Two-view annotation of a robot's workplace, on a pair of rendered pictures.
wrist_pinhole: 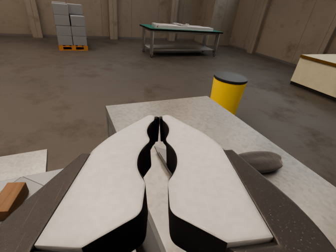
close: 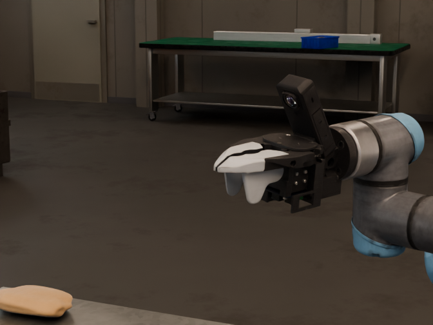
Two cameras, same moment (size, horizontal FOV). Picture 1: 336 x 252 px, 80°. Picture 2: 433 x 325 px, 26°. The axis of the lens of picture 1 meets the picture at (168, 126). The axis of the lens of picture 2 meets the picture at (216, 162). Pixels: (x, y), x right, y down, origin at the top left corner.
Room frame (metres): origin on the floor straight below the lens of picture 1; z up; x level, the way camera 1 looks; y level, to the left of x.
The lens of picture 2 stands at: (0.77, 0.84, 1.67)
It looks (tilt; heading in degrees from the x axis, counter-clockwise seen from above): 12 degrees down; 232
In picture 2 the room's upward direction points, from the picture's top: straight up
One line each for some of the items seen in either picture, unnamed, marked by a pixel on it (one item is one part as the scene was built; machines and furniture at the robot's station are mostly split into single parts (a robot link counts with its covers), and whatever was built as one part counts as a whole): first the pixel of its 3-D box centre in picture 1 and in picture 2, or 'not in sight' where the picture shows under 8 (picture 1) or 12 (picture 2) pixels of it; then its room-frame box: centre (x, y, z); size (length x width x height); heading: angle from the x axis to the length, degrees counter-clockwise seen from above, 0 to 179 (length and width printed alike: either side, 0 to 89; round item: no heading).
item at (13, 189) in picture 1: (9, 200); not in sight; (0.42, 0.50, 0.89); 0.12 x 0.06 x 0.05; 11
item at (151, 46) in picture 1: (181, 39); not in sight; (7.34, -0.11, 0.48); 2.67 x 1.03 x 0.97; 120
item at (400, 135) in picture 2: not in sight; (381, 144); (-0.19, -0.02, 1.43); 0.11 x 0.08 x 0.09; 5
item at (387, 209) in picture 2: not in sight; (389, 215); (-0.19, 0.00, 1.33); 0.11 x 0.08 x 0.11; 95
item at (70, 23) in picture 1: (69, 25); not in sight; (6.69, 3.34, 0.59); 1.19 x 0.80 x 1.19; 29
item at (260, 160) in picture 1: (259, 161); not in sight; (0.57, -0.34, 1.07); 0.20 x 0.10 x 0.03; 107
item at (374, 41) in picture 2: not in sight; (272, 77); (-6.05, -6.95, 0.51); 2.84 x 1.12 x 1.03; 120
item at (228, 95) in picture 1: (224, 100); not in sight; (2.77, -0.78, 0.36); 0.46 x 0.46 x 0.73
